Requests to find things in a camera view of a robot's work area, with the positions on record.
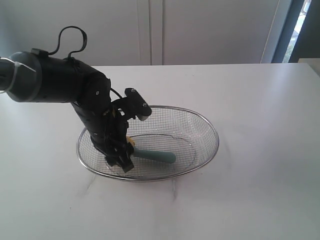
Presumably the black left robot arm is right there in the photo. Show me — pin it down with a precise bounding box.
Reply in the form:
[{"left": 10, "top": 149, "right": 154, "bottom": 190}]
[{"left": 0, "top": 52, "right": 138, "bottom": 172}]

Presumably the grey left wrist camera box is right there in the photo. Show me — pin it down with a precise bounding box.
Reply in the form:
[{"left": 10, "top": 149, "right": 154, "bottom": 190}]
[{"left": 124, "top": 87, "right": 152, "bottom": 121}]

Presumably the teal handled vegetable peeler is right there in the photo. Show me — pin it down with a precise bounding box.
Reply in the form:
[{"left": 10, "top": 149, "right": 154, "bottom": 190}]
[{"left": 132, "top": 147, "right": 177, "bottom": 164}]

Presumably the black left camera cable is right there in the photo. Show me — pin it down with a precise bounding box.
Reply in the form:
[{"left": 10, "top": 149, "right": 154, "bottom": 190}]
[{"left": 47, "top": 25, "right": 87, "bottom": 60}]

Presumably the white cabinet corner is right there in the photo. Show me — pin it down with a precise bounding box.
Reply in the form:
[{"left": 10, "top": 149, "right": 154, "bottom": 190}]
[{"left": 298, "top": 58, "right": 320, "bottom": 76}]

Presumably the yellow lemon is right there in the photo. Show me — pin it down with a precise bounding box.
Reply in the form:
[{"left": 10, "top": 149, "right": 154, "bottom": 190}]
[{"left": 126, "top": 136, "right": 136, "bottom": 147}]

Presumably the oval metal wire basket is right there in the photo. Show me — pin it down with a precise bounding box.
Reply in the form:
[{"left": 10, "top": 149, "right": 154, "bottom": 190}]
[{"left": 76, "top": 105, "right": 220, "bottom": 182}]

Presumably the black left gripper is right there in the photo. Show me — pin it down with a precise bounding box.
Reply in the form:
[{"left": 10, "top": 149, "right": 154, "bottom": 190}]
[{"left": 88, "top": 113, "right": 134, "bottom": 173}]

